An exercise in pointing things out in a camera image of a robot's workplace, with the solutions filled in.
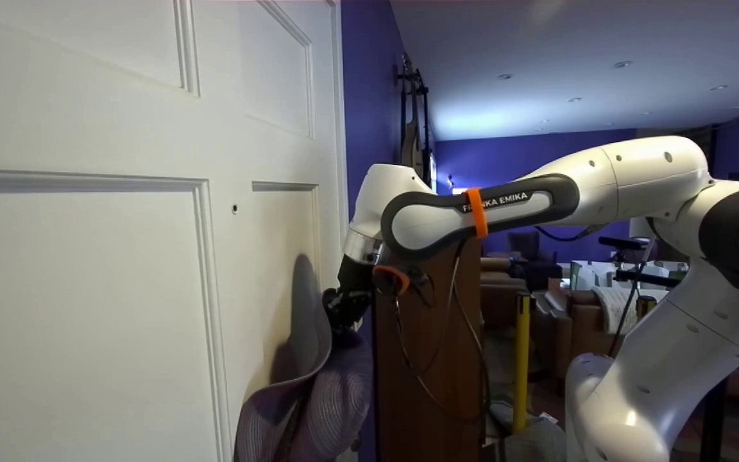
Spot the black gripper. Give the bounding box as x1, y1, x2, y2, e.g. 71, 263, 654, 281
320, 255, 383, 335

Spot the purple striped woven sun hat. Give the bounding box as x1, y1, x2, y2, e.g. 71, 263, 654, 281
230, 253, 380, 462

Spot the brown wooden shelf cabinet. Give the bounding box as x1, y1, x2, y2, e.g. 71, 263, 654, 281
371, 232, 487, 462

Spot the white panelled door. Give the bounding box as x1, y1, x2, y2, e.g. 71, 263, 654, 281
0, 0, 339, 462

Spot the grey stand base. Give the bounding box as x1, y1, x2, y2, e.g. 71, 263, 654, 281
486, 401, 569, 462

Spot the orange wrist cable strap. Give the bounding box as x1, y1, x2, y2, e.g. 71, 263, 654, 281
371, 265, 412, 299

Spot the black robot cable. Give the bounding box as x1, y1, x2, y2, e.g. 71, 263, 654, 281
388, 241, 492, 424

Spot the orange forearm cable strap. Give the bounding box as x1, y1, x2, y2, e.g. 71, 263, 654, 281
462, 187, 491, 241

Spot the white door frame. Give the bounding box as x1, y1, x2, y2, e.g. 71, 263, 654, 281
326, 0, 353, 265

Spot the black metal wall decoration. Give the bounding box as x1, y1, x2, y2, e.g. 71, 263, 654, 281
392, 54, 436, 178

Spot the yellow tool handle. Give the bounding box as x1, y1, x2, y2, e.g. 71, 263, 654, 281
514, 292, 533, 433

